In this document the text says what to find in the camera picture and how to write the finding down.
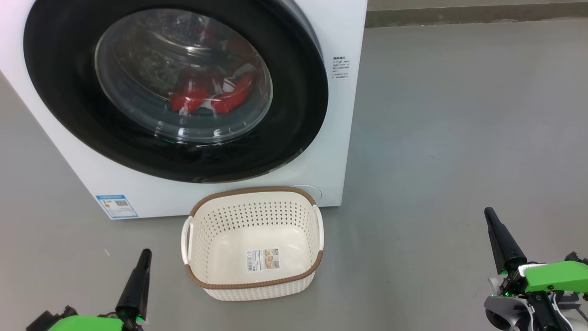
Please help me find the stainless steel washing machine drum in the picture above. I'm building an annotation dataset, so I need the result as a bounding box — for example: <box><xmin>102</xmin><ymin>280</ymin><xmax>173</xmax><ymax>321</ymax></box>
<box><xmin>95</xmin><ymin>8</ymin><xmax>273</xmax><ymax>144</ymax></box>

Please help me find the red and white garment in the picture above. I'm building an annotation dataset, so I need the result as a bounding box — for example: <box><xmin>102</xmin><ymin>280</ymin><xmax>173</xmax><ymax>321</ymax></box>
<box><xmin>169</xmin><ymin>28</ymin><xmax>255</xmax><ymax>115</ymax></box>

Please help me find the printed label sticker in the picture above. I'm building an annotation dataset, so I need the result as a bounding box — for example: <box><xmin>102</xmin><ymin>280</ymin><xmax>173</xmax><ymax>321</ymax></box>
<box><xmin>246</xmin><ymin>248</ymin><xmax>280</xmax><ymax>273</ymax></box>

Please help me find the white front-load washing machine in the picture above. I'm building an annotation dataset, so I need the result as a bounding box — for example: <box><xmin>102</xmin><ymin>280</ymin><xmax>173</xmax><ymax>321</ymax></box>
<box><xmin>0</xmin><ymin>0</ymin><xmax>368</xmax><ymax>220</ymax></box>

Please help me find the round drain filter cover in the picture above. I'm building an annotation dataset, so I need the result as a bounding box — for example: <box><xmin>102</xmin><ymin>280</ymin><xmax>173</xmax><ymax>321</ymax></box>
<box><xmin>290</xmin><ymin>185</ymin><xmax>322</xmax><ymax>201</ymax></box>

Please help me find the blue energy label sticker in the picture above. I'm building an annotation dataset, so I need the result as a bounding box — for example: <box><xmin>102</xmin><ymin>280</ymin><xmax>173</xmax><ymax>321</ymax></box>
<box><xmin>96</xmin><ymin>194</ymin><xmax>139</xmax><ymax>219</ymax></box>

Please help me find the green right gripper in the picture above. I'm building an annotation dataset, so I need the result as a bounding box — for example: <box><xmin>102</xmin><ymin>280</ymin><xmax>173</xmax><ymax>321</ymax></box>
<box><xmin>484</xmin><ymin>207</ymin><xmax>588</xmax><ymax>297</ymax></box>

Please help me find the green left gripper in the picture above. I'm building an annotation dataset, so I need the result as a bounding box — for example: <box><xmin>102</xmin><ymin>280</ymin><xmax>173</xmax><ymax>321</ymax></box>
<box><xmin>46</xmin><ymin>249</ymin><xmax>153</xmax><ymax>331</ymax></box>

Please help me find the cream laundry basket brown rim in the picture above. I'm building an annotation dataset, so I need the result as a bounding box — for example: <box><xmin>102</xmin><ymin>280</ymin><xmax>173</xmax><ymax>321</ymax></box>
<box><xmin>181</xmin><ymin>186</ymin><xmax>325</xmax><ymax>302</ymax></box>

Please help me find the round glass washer door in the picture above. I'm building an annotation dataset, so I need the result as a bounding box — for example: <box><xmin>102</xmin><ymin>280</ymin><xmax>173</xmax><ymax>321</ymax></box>
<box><xmin>23</xmin><ymin>0</ymin><xmax>329</xmax><ymax>183</ymax></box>

